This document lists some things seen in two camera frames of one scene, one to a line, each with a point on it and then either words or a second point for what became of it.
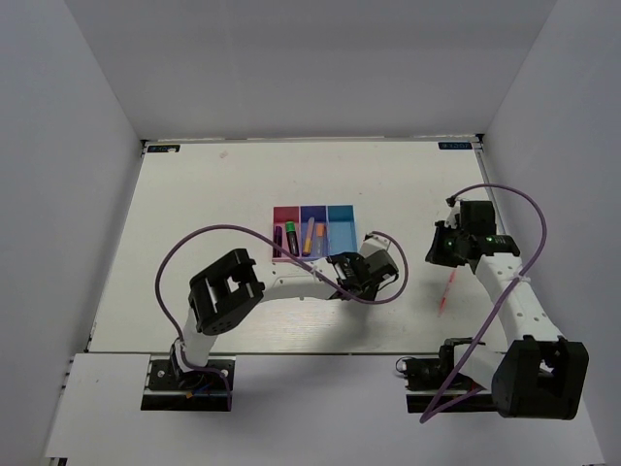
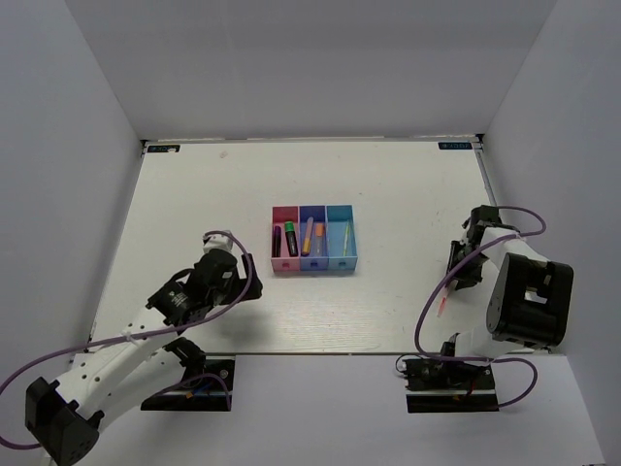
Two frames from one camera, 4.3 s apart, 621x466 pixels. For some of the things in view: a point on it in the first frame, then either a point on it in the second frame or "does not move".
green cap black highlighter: (291, 237) does not move
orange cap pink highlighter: (307, 249) does not move
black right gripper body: (456, 236) to (472, 272)
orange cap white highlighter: (319, 239) does not move
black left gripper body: (370, 292) to (222, 293)
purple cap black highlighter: (277, 240) does not move
